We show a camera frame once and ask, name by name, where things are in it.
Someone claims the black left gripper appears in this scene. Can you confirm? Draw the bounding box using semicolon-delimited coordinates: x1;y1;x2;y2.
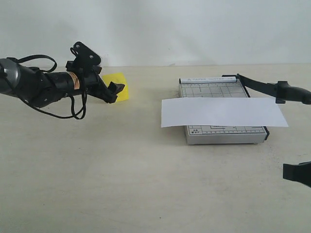
46;61;125;104

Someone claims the yellow cube block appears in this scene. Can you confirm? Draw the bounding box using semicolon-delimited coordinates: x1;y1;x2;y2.
102;72;129;102

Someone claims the white paper strip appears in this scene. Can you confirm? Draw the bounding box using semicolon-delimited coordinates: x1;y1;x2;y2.
161;97;289;128

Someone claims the black cutter blade arm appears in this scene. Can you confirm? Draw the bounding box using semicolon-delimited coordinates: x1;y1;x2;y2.
222;74;311;105

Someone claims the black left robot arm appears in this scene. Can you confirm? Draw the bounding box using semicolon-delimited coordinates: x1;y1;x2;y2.
0;58;125;108

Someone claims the grey paper cutter base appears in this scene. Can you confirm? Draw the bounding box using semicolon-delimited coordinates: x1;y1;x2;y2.
179;75;270;145

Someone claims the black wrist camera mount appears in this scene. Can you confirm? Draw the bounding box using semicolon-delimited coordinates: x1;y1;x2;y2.
70;41;102;70

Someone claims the black camera cable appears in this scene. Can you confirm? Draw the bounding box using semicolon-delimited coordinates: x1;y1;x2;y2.
6;46;87;120

